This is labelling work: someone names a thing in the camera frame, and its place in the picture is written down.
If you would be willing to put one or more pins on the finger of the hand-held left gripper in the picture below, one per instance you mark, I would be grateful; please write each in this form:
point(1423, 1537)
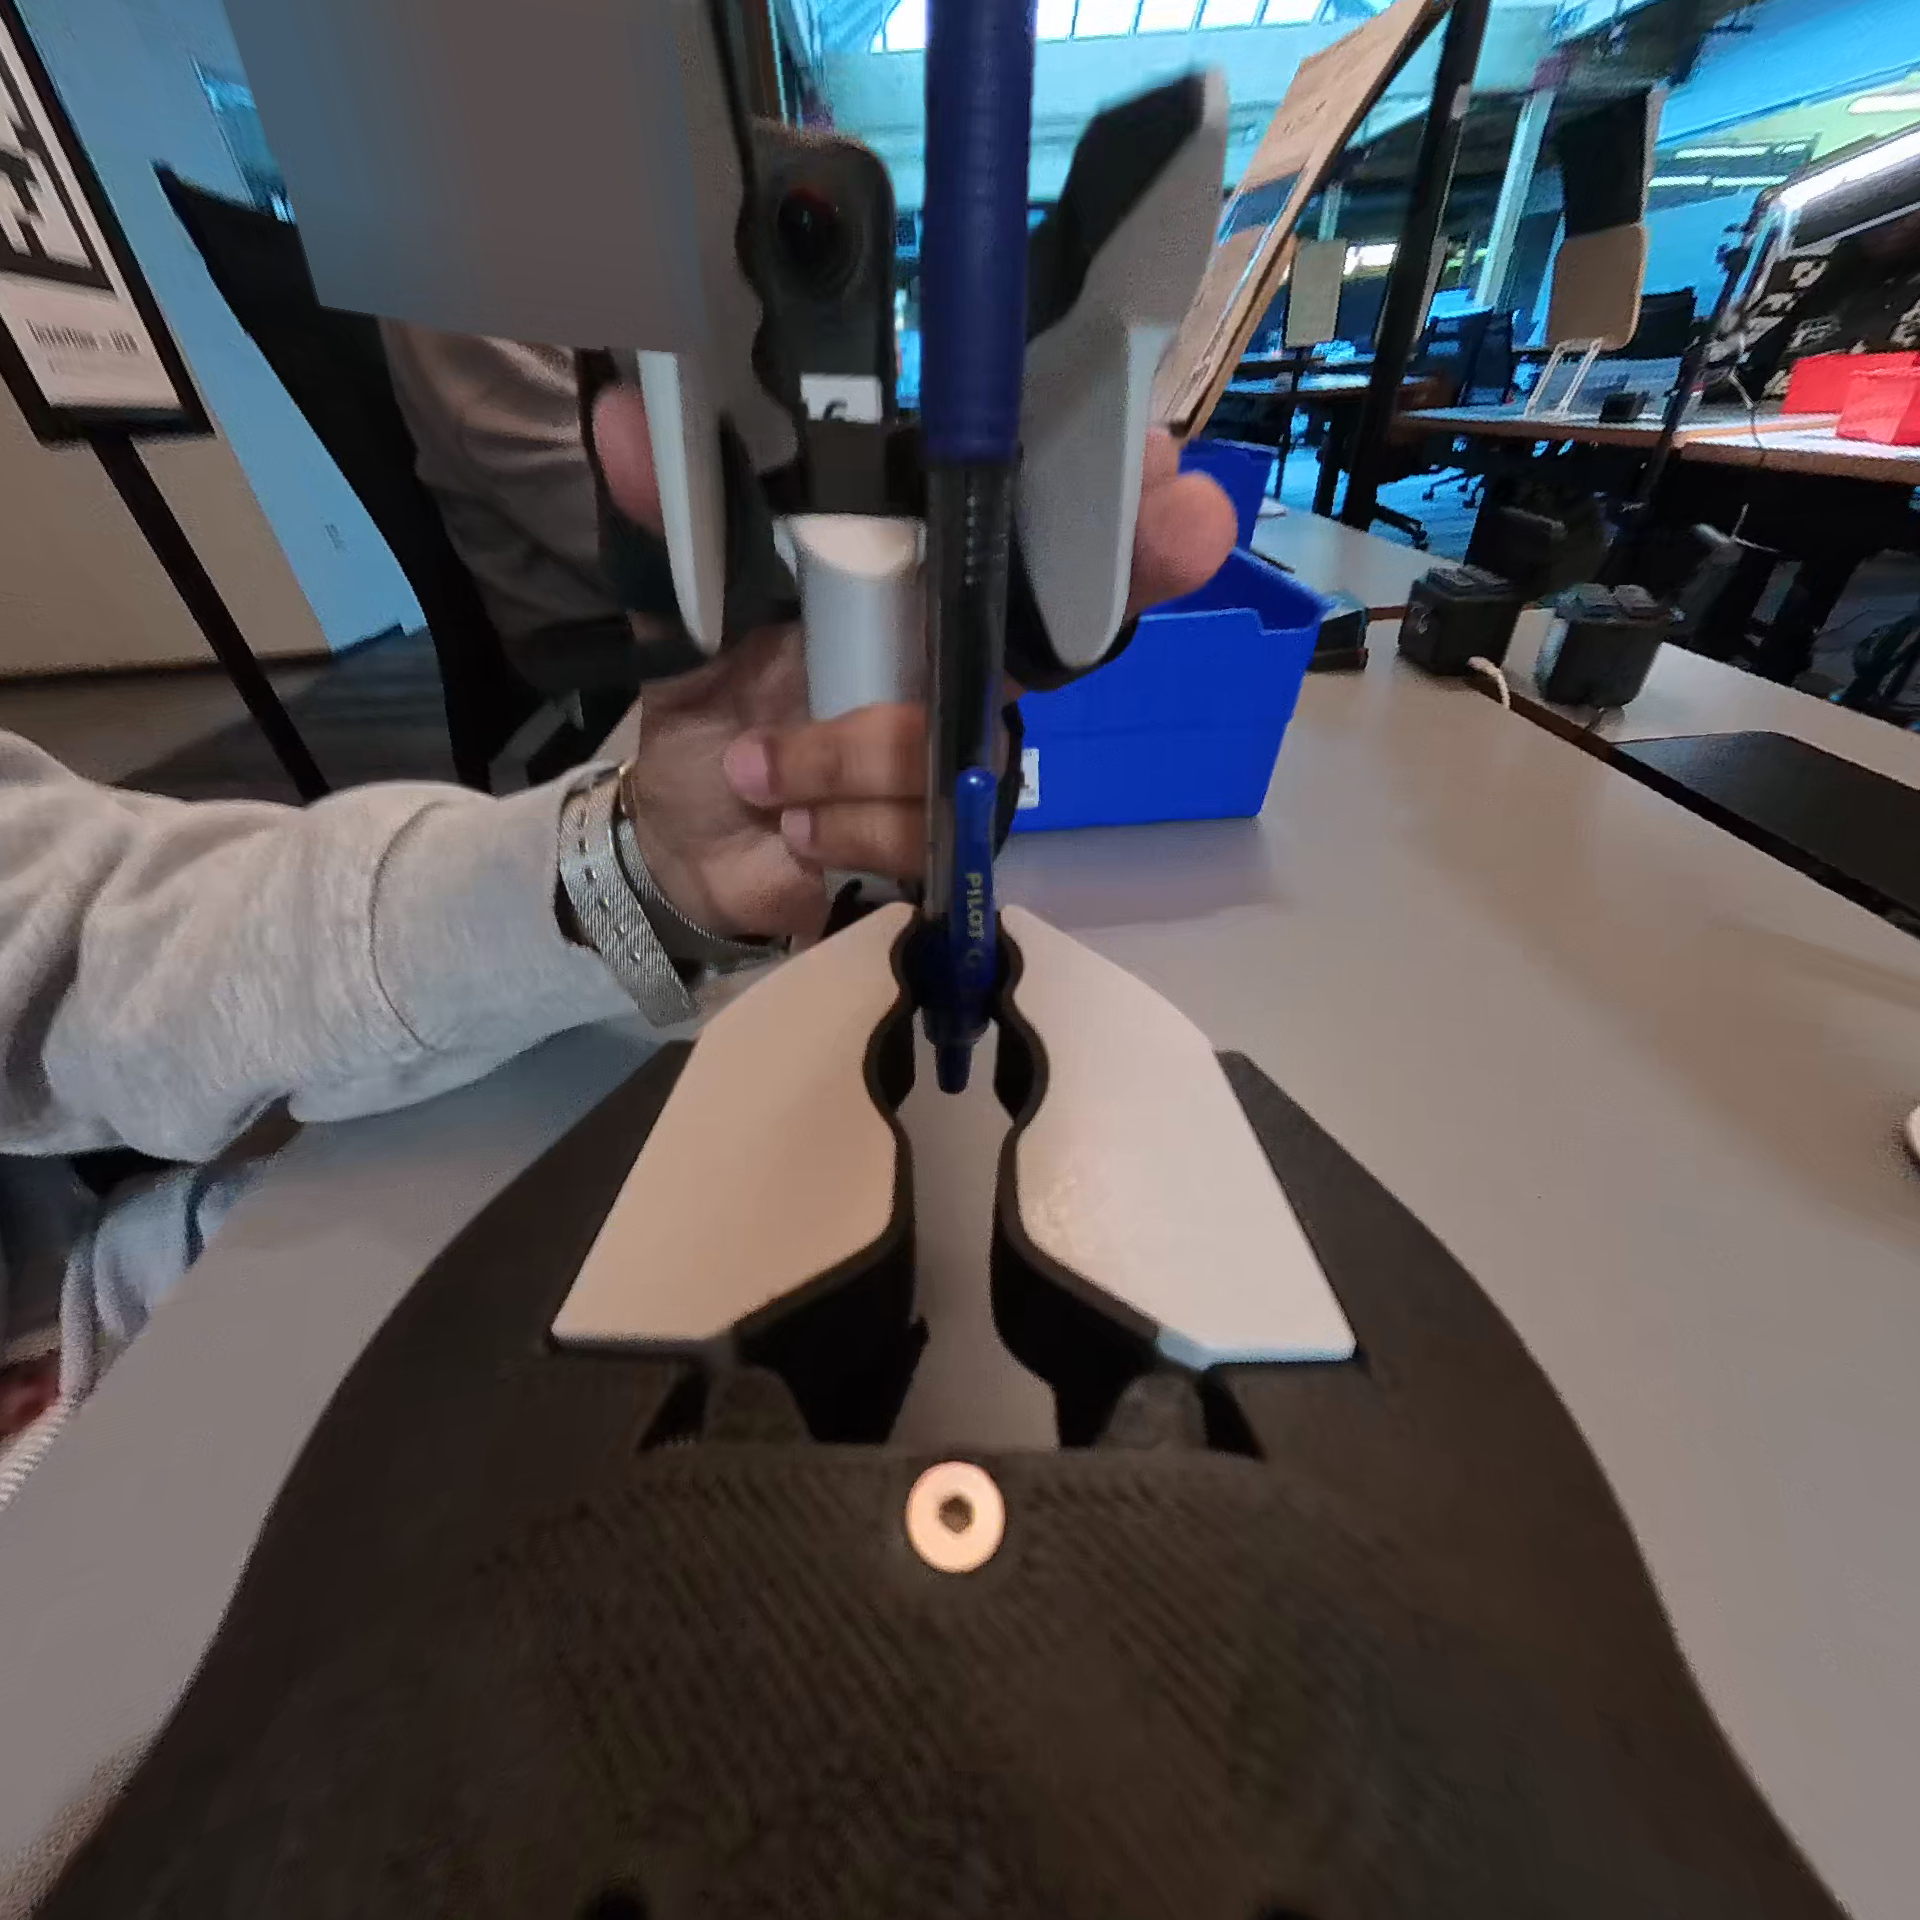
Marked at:
point(686, 481)
point(1103, 452)

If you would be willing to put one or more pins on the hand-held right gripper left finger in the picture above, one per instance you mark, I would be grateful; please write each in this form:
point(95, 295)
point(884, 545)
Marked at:
point(750, 1172)

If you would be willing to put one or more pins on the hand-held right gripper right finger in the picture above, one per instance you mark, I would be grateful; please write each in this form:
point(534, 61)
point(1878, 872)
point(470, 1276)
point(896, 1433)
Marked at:
point(1171, 1185)

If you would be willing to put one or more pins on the blue pen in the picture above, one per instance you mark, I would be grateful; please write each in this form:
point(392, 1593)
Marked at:
point(975, 301)

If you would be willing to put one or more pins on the person's left forearm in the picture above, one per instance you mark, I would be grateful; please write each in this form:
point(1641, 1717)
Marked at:
point(301, 930)

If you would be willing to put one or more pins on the person's left hand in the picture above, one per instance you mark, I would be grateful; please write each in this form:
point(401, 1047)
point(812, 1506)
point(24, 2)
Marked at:
point(735, 809)

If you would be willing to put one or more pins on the small blue storage bin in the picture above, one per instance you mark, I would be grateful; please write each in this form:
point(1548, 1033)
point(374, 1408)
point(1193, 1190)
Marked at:
point(1223, 481)

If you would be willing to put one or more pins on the large blue storage bin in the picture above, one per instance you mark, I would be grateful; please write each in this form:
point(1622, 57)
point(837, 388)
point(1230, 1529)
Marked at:
point(1171, 720)

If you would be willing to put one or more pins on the small black box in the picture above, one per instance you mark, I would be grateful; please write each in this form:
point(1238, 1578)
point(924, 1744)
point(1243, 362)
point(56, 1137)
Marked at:
point(1340, 630)

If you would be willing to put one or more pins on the woven band wristwatch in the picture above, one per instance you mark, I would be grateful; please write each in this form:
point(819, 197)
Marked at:
point(616, 902)

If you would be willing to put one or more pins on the cardboard panel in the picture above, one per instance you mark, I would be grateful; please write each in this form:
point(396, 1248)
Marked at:
point(1291, 165)

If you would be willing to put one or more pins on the black office chair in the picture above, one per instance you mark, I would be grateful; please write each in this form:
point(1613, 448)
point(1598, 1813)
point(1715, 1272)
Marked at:
point(329, 422)

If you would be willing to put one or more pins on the black pole stand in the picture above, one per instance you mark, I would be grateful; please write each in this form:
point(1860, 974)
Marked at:
point(1424, 225)

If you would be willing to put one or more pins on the black battery charger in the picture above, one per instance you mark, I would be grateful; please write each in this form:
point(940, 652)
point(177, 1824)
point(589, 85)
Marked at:
point(1605, 645)
point(1463, 623)

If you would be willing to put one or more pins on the small white stand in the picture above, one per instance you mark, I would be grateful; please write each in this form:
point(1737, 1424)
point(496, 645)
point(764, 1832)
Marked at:
point(1560, 382)

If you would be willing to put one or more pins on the black monitor with cardboard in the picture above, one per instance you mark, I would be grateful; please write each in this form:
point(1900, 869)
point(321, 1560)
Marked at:
point(1598, 284)

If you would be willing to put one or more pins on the long wooden desk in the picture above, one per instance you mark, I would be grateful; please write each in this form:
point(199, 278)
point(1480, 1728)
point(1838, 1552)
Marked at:
point(1652, 436)

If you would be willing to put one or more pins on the framed marker sign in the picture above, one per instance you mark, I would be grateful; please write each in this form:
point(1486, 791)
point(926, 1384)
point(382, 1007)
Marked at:
point(60, 301)

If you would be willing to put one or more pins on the black desk mat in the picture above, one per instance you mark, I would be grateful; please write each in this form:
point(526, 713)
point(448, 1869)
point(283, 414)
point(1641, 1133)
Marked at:
point(1785, 809)

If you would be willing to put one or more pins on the red bin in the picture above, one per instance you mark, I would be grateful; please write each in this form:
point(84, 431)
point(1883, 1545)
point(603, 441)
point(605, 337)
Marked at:
point(1861, 399)

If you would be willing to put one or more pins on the black-white patterned board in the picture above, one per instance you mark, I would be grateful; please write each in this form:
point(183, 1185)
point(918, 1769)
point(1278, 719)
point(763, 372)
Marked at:
point(1845, 284)

